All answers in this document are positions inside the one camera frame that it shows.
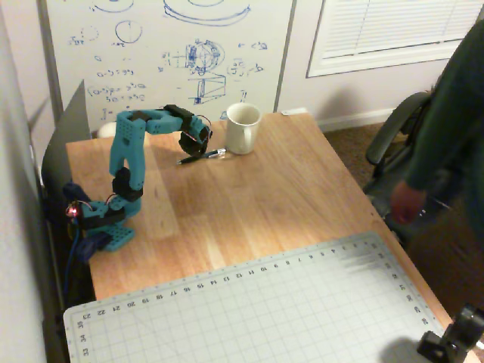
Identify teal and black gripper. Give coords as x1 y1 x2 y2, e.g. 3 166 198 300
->
178 113 213 158

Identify dark green sleeved forearm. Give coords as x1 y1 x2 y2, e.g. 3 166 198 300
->
405 18 484 197

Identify black pen with white cap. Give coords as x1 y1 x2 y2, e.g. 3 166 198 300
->
176 147 228 166

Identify person's hand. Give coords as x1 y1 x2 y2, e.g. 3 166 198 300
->
389 180 427 225

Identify cream ceramic mug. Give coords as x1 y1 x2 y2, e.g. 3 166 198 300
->
225 102 263 156

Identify round white object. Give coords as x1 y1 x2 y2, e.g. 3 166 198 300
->
97 121 118 139

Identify whiteboard with blue drawings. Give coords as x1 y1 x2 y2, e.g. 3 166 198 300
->
36 0 298 133

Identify dark grey flat panel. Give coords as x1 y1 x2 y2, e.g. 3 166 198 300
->
40 78 92 192

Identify dark blue table clamp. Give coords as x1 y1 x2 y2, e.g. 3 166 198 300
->
61 182 111 265

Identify grey gridded cutting mat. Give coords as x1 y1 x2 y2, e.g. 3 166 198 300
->
63 230 446 363

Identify black leather office chair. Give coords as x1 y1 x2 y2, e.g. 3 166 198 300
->
364 92 434 247

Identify white window blind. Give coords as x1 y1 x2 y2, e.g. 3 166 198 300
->
305 0 484 79

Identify brown trousers of person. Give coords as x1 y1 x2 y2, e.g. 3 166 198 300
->
406 187 484 321

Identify blue cable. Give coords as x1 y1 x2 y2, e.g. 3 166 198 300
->
63 222 83 309

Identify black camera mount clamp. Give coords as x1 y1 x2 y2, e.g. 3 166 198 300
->
417 303 484 363

